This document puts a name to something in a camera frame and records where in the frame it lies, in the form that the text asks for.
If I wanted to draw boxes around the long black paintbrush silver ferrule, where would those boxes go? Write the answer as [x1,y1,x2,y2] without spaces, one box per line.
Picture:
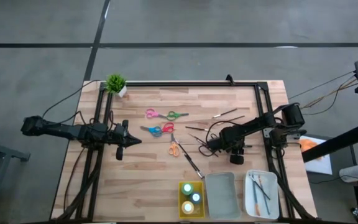
[185,154,205,180]
[174,139,196,166]

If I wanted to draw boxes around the yellow plastic slotted basket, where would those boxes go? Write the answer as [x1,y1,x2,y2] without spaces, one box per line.
[178,180,206,219]

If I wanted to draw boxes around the white paper roll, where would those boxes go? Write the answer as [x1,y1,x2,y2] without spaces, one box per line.
[339,164,358,184]

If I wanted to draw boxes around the orange handled scissors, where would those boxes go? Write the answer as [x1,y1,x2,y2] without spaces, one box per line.
[167,133,181,157]

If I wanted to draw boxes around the thin grey handled paintbrush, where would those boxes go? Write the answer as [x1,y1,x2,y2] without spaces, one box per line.
[249,173,272,201]

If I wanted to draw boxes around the black floor cable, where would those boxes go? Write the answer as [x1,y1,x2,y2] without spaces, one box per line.
[292,83,351,116]
[288,70,357,101]

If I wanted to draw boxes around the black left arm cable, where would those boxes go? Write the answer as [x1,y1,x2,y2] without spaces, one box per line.
[41,79,102,119]

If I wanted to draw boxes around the pink handled scissors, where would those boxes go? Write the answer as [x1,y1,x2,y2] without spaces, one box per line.
[145,108,167,120]

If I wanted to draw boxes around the red handled scissors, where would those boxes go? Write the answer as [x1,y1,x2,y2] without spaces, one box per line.
[161,121,176,134]

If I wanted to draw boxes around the dark teal paint bottle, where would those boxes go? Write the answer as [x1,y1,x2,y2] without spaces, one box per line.
[189,191,203,205]

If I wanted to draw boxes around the orange floor cable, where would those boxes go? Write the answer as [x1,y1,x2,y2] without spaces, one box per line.
[300,77,358,110]

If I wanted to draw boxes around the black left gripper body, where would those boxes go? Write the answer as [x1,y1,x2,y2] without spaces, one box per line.
[107,120,129,149]

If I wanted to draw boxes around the grey metal stand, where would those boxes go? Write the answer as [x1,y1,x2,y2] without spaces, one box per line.
[0,135,31,224]

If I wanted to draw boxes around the white plastic bin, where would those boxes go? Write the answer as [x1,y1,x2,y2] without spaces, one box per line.
[243,169,280,220]
[204,172,242,221]

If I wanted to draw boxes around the green paint bottle white cap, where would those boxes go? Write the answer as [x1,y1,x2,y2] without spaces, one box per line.
[181,182,195,196]

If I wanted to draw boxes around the orange object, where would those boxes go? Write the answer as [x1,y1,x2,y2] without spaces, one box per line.
[299,138,319,154]

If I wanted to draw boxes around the black beam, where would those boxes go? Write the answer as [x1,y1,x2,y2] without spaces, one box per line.
[301,123,358,163]

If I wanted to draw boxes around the blue handled scissors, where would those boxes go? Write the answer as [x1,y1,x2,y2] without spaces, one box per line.
[139,125,163,138]

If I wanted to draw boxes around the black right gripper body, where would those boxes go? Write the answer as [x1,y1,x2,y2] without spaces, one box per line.
[216,126,245,153]

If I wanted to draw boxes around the brown cable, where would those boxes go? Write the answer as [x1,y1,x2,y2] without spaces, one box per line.
[63,147,86,212]

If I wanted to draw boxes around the yellow paint bottle white cap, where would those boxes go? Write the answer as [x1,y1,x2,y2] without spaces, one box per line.
[181,200,195,215]

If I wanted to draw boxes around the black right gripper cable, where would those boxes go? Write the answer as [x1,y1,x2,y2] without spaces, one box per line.
[198,120,254,157]

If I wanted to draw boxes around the green handled scissors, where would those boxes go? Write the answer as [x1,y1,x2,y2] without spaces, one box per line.
[165,110,190,121]

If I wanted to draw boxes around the black arched frame bracket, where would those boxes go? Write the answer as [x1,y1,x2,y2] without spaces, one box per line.
[224,73,237,86]

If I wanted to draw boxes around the black aluminium rig frame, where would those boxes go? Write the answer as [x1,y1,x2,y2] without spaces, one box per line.
[54,80,318,222]

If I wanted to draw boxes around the white sheet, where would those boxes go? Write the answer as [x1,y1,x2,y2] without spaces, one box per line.
[299,135,334,175]

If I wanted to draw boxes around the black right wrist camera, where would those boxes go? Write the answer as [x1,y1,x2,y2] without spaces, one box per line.
[229,153,246,166]

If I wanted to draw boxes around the green plant white pot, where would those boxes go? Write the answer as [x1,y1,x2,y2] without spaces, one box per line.
[104,73,127,98]

